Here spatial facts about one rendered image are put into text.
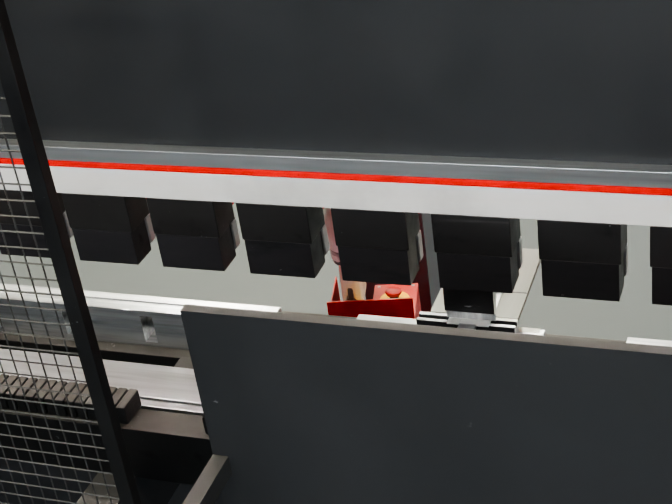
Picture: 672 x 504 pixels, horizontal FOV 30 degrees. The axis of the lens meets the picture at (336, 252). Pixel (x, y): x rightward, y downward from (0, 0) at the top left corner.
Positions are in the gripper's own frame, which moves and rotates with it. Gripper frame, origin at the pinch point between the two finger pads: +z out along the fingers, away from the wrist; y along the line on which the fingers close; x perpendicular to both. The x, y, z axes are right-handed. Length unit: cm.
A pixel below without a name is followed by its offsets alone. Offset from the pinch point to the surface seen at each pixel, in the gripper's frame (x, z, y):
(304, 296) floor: 39, 63, 129
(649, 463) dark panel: -58, -31, -106
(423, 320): -21, -22, -44
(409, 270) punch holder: -19, -35, -47
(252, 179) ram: 10, -54, -42
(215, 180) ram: 18, -54, -41
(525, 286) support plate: -41, -23, -34
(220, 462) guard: 12, -22, -91
